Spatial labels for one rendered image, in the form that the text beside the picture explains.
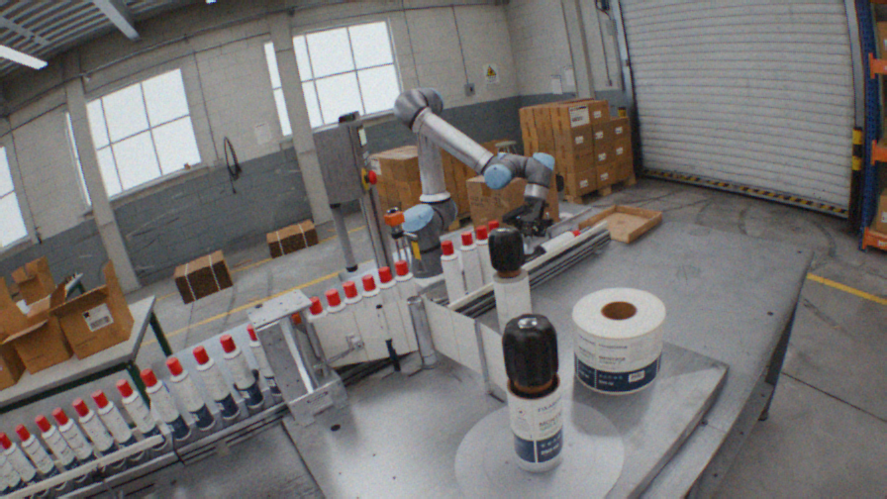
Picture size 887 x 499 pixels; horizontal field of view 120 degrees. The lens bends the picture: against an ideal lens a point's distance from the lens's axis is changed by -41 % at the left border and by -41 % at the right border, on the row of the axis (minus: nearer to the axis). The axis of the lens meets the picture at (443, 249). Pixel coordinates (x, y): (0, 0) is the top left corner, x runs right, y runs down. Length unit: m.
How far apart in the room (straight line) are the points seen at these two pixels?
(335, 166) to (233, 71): 5.43
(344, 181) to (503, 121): 6.76
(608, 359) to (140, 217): 6.30
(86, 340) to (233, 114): 4.58
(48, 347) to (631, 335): 2.57
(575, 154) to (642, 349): 4.05
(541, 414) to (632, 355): 0.27
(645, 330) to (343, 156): 0.78
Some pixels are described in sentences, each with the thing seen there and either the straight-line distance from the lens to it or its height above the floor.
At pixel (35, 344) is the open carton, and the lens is 2.64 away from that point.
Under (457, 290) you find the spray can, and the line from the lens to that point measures 1.27.
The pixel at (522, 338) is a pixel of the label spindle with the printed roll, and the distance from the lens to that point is 0.59.
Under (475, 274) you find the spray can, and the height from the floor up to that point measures 0.96.
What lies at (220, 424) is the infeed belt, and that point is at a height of 0.88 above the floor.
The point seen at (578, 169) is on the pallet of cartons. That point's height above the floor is 0.43.
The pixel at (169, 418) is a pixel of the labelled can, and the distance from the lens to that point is 1.14.
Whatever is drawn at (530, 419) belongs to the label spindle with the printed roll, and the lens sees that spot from 0.68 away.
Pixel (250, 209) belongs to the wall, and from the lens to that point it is 6.44.
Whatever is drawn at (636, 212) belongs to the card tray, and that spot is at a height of 0.85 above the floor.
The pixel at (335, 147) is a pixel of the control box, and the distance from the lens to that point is 1.07.
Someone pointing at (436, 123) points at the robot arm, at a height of 1.41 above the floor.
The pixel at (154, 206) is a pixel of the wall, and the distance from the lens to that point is 6.54.
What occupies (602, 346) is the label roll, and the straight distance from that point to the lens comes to 0.86.
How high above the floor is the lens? 1.50
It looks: 21 degrees down
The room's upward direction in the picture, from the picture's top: 11 degrees counter-clockwise
